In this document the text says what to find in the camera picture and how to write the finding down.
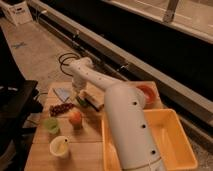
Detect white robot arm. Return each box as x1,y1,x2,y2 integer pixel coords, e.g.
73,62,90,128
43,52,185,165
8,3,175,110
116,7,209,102
69,57,167,171

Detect black cable coil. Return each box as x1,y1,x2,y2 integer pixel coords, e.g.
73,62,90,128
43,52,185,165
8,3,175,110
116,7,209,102
58,52,82,77

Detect green pepper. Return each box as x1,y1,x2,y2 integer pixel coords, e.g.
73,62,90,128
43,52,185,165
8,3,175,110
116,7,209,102
76,96,89,108

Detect brown bread slice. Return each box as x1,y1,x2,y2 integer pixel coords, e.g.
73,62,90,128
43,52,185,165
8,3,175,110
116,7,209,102
81,91,104,111

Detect yellow plastic tub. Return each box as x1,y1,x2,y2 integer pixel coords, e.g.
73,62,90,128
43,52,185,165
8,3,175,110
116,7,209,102
102,109,198,171

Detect light blue cloth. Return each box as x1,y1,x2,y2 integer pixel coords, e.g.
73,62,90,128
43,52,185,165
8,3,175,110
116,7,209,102
53,88,70,103

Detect white cardboard box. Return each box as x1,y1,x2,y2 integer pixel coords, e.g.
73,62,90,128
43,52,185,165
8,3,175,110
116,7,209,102
0,0,33,26

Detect green plastic cup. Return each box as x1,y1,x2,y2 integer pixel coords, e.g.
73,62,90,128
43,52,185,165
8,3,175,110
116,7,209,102
43,117,59,134

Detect bunch of dark grapes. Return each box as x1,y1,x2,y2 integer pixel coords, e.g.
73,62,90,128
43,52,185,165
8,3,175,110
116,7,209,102
49,103,73,116

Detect orange peach fruit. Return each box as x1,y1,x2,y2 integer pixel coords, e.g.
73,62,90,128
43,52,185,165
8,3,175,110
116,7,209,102
69,112,82,127

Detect black chair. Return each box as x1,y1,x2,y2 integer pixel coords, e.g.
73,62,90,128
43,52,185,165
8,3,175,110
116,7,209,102
0,27,43,171

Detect orange bowl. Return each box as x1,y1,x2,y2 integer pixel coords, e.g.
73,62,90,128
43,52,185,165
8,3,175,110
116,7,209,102
138,85,156,108

